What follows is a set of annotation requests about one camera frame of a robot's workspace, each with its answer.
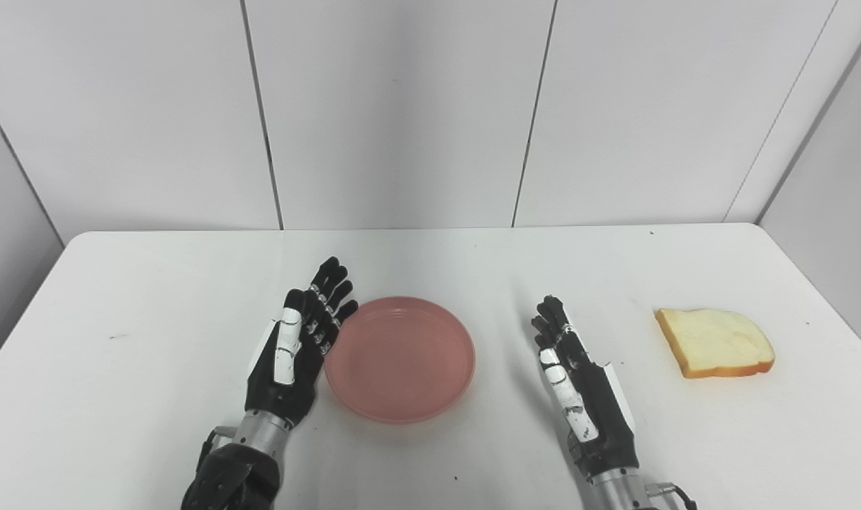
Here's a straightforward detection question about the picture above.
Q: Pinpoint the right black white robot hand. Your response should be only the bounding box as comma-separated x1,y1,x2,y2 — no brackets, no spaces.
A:
531,295,641,477

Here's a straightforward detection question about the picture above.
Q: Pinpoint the slice of white bread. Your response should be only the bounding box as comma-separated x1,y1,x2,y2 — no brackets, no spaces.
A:
655,307,776,380

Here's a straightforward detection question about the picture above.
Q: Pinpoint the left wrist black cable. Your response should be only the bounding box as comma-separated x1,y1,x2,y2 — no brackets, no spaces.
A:
196,425,237,470

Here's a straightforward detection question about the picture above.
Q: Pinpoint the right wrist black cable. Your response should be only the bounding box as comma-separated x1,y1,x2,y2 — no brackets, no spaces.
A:
646,481,699,510

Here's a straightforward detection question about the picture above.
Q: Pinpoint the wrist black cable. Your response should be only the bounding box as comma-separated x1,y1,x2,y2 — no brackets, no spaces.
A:
646,481,699,510
196,425,237,470

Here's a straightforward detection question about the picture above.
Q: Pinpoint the pink round plate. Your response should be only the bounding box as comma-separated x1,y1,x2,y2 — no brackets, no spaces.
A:
323,296,476,425

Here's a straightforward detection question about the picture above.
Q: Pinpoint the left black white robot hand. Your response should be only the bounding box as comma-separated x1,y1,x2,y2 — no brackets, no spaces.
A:
244,256,359,430

